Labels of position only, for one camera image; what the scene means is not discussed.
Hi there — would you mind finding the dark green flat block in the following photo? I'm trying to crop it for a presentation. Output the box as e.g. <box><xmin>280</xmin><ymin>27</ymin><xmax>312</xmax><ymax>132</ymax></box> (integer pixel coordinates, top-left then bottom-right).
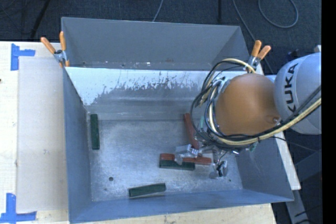
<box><xmin>90</xmin><ymin>113</ymin><xmax>101</xmax><ymax>151</ymax></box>
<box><xmin>159</xmin><ymin>159</ymin><xmax>196</xmax><ymax>172</ymax></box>
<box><xmin>128</xmin><ymin>183</ymin><xmax>167</xmax><ymax>198</ymax></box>

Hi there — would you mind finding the red-brown flat block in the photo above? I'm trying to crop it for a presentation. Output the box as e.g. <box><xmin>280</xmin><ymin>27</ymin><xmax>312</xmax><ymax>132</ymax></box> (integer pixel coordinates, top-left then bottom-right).
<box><xmin>183</xmin><ymin>112</ymin><xmax>201</xmax><ymax>151</ymax></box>
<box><xmin>160</xmin><ymin>153</ymin><xmax>213</xmax><ymax>166</ymax></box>

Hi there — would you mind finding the grey metal bin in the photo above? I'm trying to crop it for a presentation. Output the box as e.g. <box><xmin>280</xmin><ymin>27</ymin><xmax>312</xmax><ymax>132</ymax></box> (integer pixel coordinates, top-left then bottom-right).
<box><xmin>60</xmin><ymin>17</ymin><xmax>295</xmax><ymax>224</ymax></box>

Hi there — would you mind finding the pale wood board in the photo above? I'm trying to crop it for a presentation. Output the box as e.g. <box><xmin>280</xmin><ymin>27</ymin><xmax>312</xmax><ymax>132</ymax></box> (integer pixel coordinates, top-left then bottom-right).
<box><xmin>15</xmin><ymin>56</ymin><xmax>69</xmax><ymax>215</ymax></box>

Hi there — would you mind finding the black cylinder on white bracket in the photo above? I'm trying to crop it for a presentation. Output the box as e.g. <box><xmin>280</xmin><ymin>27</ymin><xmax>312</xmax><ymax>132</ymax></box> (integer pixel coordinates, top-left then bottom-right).
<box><xmin>209</xmin><ymin>152</ymin><xmax>228</xmax><ymax>179</ymax></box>

